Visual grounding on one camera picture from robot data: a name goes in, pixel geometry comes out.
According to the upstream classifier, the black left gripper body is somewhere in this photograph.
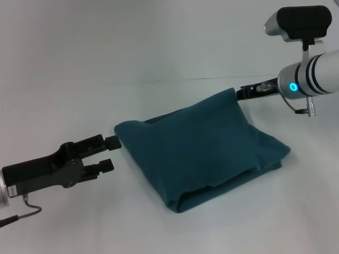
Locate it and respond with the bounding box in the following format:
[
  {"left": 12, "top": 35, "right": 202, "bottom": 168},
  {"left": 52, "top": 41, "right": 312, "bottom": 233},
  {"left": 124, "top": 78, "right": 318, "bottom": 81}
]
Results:
[{"left": 2, "top": 134, "right": 104, "bottom": 198}]

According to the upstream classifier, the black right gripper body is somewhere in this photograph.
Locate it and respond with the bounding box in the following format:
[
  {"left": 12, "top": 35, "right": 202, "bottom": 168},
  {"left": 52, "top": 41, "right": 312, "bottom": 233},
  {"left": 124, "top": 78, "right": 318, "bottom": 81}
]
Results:
[{"left": 239, "top": 77, "right": 280, "bottom": 101}]

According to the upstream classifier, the teal blue shirt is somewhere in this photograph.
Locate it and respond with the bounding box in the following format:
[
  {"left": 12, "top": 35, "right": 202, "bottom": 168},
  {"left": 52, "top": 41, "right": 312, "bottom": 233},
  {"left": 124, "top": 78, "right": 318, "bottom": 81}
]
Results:
[{"left": 113, "top": 87, "right": 292, "bottom": 214}]

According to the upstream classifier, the dark red left gripper cable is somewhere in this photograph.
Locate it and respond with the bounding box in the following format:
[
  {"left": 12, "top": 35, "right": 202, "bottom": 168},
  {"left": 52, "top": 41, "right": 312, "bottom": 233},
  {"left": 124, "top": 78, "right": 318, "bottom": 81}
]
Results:
[{"left": 0, "top": 194, "right": 43, "bottom": 226}]

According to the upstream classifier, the right gripper cable with plug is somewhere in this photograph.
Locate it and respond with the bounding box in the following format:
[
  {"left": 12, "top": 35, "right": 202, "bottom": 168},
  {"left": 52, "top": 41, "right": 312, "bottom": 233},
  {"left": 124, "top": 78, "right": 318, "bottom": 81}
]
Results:
[{"left": 280, "top": 94, "right": 318, "bottom": 117}]

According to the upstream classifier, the right wrist camera housing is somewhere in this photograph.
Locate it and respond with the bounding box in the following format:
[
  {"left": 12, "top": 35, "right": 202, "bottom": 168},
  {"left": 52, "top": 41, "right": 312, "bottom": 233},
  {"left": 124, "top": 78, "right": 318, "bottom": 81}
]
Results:
[{"left": 264, "top": 5, "right": 333, "bottom": 66}]

